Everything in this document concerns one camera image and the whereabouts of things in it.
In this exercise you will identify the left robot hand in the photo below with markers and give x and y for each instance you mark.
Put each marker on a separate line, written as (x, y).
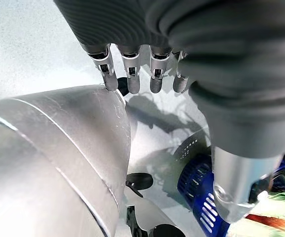
(231, 61)

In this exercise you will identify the blue plastic basket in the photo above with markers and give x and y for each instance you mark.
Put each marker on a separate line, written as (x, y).
(196, 180)

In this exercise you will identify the green leafy vegetable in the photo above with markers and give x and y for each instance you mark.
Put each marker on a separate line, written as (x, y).
(280, 201)

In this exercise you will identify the red vegetable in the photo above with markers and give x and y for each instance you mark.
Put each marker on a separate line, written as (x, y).
(268, 219)

